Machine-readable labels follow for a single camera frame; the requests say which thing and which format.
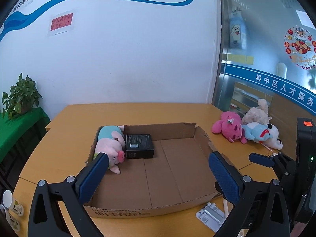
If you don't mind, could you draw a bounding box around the pink bear plush toy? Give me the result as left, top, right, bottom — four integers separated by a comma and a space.
211, 111, 247, 144

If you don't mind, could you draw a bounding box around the grey folding phone stand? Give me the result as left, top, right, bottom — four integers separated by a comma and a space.
196, 202, 226, 233

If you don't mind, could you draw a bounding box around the pig plush toy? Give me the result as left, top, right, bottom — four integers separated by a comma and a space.
93, 125, 125, 174

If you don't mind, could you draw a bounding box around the blue elephant plush toy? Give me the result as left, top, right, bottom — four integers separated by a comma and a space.
242, 122, 273, 143

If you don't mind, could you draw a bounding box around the green cloth covered table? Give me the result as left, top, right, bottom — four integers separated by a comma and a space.
0, 107, 51, 163

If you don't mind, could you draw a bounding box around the large potted green plant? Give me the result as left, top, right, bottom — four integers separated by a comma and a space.
1, 73, 42, 120

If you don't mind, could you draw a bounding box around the white dog plush toy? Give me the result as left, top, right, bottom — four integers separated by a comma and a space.
261, 124, 283, 150

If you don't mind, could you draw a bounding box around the brown cardboard box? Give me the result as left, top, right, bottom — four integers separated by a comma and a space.
84, 122, 219, 219

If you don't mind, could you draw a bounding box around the red wall notice sign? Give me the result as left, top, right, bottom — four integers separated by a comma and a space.
48, 10, 75, 36

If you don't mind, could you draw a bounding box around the leaf patterned paper cup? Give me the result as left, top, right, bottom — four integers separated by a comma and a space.
0, 205, 20, 232

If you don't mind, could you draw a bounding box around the beige rabbit plush toy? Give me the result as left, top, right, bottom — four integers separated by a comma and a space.
242, 99, 272, 125

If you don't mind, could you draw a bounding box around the black product box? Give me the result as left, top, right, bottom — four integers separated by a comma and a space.
125, 134, 155, 159

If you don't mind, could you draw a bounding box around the white paper cup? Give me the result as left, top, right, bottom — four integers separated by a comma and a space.
2, 190, 24, 217

